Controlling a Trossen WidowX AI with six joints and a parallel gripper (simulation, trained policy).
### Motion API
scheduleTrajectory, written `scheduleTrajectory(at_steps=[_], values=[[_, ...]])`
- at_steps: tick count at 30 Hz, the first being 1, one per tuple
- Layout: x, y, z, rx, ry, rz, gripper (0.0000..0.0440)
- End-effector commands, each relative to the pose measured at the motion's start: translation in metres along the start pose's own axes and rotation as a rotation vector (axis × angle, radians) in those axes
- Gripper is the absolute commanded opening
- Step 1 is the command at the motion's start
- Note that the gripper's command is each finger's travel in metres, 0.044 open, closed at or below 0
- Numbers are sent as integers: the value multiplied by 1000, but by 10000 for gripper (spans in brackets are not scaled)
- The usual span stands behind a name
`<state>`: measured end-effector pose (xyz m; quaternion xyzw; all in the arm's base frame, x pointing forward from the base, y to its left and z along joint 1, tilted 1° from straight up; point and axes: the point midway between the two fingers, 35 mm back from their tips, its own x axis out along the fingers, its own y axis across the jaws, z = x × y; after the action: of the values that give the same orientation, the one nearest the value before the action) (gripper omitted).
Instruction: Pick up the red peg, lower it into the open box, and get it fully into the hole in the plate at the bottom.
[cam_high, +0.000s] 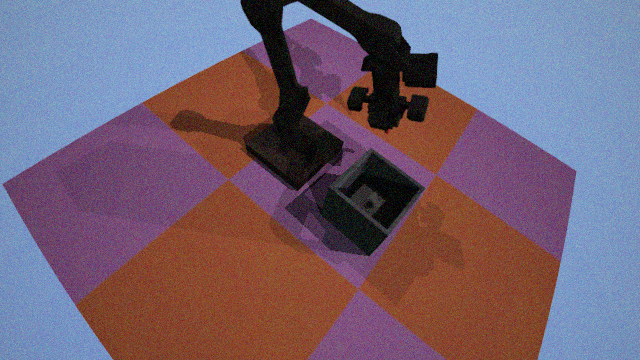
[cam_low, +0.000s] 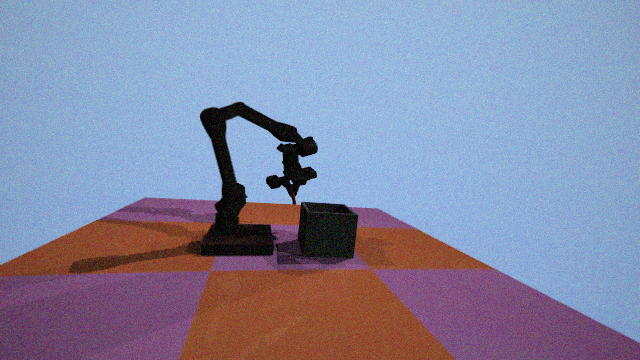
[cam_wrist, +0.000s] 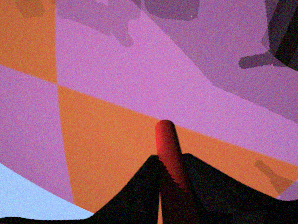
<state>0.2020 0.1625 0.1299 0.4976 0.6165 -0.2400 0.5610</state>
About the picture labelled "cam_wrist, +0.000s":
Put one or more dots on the red peg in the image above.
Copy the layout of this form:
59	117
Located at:
177	204

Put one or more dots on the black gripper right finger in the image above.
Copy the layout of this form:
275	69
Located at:
222	200

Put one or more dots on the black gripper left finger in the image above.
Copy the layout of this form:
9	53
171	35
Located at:
136	203

